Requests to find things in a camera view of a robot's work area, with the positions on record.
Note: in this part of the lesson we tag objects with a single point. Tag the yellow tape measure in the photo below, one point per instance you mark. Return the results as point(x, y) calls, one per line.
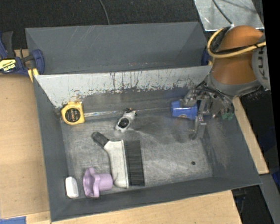
point(72, 113)

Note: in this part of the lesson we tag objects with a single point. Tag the black and white toy animal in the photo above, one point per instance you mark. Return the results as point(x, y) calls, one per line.
point(124, 121)

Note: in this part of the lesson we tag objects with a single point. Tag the blue plastic cup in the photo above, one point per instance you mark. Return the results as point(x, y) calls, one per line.
point(180, 109)

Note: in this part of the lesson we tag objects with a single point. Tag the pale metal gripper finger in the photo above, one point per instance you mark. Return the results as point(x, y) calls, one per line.
point(201, 127)
point(193, 134)

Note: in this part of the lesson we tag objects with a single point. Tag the white brush with black bristles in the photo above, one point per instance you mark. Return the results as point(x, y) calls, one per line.
point(117, 161)

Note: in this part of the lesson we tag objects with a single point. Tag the grey metal bin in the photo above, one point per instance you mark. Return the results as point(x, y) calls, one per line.
point(171, 153)

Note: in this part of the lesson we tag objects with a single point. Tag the purple plastic cup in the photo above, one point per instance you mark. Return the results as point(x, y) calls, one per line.
point(100, 181)

